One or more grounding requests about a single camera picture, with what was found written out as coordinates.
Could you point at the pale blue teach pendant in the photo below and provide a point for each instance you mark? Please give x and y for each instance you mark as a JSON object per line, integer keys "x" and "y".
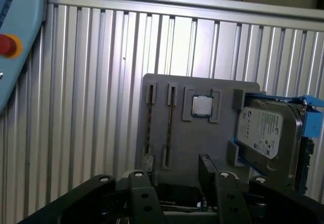
{"x": 27, "y": 18}

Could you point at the grey parts rack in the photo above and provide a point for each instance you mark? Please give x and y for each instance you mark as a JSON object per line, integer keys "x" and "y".
{"x": 192, "y": 137}

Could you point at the silver CPU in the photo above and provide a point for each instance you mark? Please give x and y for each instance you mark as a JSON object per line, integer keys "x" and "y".
{"x": 203, "y": 106}

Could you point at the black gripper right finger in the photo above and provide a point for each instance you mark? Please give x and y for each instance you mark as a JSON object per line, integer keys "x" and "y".
{"x": 229, "y": 198}

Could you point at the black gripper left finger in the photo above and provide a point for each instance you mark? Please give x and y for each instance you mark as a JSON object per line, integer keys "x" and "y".
{"x": 144, "y": 201}

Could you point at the blue disk carrier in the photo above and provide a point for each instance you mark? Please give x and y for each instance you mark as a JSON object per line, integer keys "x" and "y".
{"x": 312, "y": 122}

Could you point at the silver hard disk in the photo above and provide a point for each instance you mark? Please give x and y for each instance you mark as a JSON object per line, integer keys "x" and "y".
{"x": 268, "y": 130}

